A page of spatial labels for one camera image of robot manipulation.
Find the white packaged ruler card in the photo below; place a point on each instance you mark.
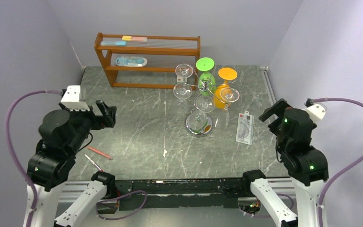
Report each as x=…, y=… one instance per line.
x=244, y=133

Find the clear stemmed wine glass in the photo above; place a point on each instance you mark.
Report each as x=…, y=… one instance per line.
x=184, y=70

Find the clear wide wine glass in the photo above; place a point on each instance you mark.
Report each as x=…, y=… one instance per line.
x=204, y=103

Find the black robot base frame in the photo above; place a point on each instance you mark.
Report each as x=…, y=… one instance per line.
x=176, y=193

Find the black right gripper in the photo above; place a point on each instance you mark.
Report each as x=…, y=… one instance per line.
x=277, y=116

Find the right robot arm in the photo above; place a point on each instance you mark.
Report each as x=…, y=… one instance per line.
x=307, y=166

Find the silver red-tipped pen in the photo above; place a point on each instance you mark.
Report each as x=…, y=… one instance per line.
x=93, y=162

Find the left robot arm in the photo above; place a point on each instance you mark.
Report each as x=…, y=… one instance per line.
x=63, y=132

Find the aluminium side rail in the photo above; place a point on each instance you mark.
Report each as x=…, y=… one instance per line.
x=264, y=72

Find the green plastic goblet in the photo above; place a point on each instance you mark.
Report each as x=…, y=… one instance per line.
x=206, y=80

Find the orange plastic goblet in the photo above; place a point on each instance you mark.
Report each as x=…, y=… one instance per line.
x=225, y=84

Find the chrome wine glass rack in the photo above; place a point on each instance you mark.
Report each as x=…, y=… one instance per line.
x=198, y=123

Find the yellow pink eraser bar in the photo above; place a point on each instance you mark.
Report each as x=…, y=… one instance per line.
x=134, y=38

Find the blue eraser bar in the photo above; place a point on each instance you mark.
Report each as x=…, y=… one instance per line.
x=113, y=43

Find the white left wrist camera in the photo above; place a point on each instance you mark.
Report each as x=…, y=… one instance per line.
x=74, y=99

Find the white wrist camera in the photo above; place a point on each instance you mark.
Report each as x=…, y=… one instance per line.
x=74, y=99
x=316, y=111

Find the red pen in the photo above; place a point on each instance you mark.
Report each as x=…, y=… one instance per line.
x=99, y=152

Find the orange wooden shelf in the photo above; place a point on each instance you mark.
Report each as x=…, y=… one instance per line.
x=163, y=55

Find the clear tall flute glass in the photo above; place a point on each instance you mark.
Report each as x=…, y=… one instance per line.
x=221, y=118

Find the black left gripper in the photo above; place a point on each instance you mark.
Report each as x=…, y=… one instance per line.
x=108, y=113

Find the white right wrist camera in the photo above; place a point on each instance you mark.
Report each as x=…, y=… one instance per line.
x=316, y=111

